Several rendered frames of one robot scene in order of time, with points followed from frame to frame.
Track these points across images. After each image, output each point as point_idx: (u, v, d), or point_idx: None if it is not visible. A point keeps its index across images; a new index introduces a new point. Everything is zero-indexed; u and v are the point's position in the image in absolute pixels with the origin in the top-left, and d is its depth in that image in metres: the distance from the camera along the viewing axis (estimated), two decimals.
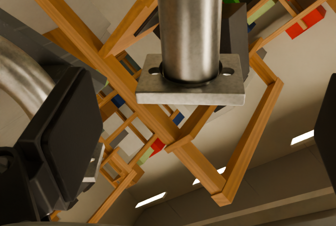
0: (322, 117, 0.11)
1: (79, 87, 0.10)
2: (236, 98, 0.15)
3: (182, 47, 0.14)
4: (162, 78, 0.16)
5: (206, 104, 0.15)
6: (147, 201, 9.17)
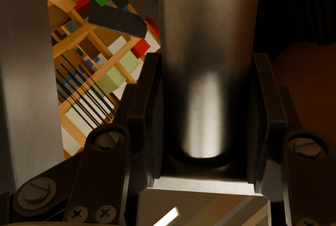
0: None
1: (162, 71, 0.11)
2: None
3: (195, 119, 0.10)
4: (165, 152, 0.12)
5: (225, 193, 0.11)
6: None
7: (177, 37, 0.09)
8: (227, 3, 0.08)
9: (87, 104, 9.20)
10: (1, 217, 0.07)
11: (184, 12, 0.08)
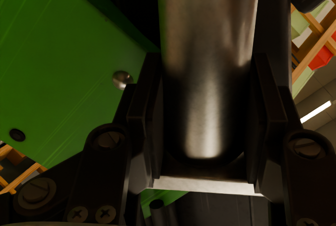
0: None
1: (162, 71, 0.11)
2: None
3: (195, 119, 0.10)
4: (165, 152, 0.12)
5: (225, 193, 0.11)
6: None
7: (177, 36, 0.09)
8: (226, 1, 0.08)
9: None
10: (1, 217, 0.07)
11: (184, 10, 0.08)
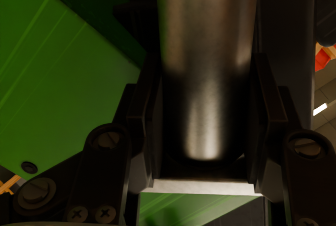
0: None
1: None
2: None
3: (196, 119, 0.10)
4: (166, 155, 0.12)
5: (229, 194, 0.11)
6: None
7: (177, 35, 0.09)
8: None
9: None
10: (1, 217, 0.07)
11: (185, 8, 0.08)
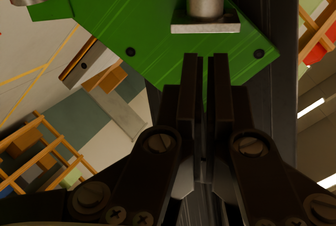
0: (206, 97, 0.12)
1: (202, 72, 0.11)
2: (235, 26, 0.23)
3: None
4: (186, 19, 0.25)
5: (216, 32, 0.24)
6: None
7: None
8: None
9: None
10: (55, 214, 0.07)
11: None
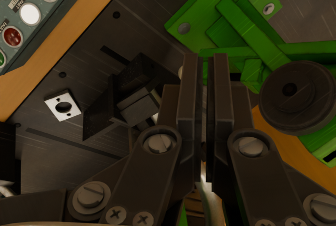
0: (206, 97, 0.12)
1: (202, 72, 0.11)
2: None
3: None
4: None
5: None
6: None
7: None
8: None
9: None
10: (55, 214, 0.07)
11: None
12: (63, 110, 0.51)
